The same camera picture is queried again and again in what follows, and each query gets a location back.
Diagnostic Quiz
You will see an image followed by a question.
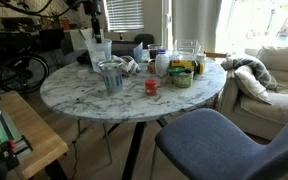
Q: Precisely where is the green plastic lid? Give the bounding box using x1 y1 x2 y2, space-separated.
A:
165 65 187 75

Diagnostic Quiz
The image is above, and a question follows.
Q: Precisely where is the patterned throw blanket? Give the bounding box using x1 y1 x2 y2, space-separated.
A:
220 56 279 91

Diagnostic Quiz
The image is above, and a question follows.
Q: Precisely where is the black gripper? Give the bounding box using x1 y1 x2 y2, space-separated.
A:
83 0 104 44

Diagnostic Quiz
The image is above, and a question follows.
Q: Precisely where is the black chair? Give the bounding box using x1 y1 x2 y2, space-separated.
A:
133 33 156 50

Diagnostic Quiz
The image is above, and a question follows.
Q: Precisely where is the clear plastic container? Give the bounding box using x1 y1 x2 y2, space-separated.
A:
173 39 202 61

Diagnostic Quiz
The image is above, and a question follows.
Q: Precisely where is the beige pillow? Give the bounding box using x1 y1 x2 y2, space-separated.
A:
234 65 273 105

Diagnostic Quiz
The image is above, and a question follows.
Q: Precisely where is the metal rail with red clamp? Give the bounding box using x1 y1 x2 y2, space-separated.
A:
0 91 34 180

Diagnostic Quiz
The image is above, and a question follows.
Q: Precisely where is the beige sofa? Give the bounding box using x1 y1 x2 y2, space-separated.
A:
218 45 288 141

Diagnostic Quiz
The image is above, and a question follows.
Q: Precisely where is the dark shelf cabinet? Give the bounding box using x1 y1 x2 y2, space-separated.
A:
0 15 66 52

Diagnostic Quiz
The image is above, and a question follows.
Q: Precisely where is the small wooden stool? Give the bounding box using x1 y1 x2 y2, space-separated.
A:
203 50 229 60

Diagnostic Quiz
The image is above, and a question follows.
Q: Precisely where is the beige curtain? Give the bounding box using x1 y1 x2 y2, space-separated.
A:
171 0 224 53

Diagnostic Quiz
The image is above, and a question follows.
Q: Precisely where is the crumpled patterned cloth bag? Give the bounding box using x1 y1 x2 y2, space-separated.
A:
112 54 141 77

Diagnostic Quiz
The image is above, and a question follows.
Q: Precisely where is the small red jar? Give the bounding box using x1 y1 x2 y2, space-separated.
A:
144 78 158 97

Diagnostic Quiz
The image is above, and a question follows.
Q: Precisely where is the small white jar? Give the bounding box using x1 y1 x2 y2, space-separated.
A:
196 53 207 65

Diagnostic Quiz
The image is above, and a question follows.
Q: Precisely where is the white bottle blue cap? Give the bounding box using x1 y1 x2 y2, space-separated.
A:
154 49 171 79

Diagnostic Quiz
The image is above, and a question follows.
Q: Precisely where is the yellow mustard bottle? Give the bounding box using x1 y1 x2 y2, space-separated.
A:
169 59 205 76

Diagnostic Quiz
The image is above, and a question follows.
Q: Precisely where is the blue upholstered chair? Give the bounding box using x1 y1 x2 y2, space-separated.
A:
154 107 288 180

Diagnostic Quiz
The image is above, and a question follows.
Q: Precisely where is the black bicycle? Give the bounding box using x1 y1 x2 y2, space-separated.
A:
0 41 51 95

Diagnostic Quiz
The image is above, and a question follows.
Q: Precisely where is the wooden bench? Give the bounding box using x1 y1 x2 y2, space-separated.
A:
0 90 70 180

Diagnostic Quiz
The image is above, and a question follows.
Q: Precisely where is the thin floor cable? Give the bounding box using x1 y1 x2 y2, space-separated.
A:
70 119 82 180

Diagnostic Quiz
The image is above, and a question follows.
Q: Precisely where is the narrow window blind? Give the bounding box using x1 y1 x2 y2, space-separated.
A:
105 0 145 33

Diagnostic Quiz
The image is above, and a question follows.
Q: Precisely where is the black table base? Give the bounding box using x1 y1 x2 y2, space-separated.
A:
106 116 169 180

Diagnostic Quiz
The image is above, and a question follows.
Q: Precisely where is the dark drinking glass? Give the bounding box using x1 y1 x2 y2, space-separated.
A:
147 43 164 61

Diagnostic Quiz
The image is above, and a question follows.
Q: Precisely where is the striped metal cup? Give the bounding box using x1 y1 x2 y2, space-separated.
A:
97 59 124 94

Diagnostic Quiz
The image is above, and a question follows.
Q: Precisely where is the green bowl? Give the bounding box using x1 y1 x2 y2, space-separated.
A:
170 69 195 89

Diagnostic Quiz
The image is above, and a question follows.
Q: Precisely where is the blue cardboard box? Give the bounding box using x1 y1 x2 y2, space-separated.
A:
111 40 144 64

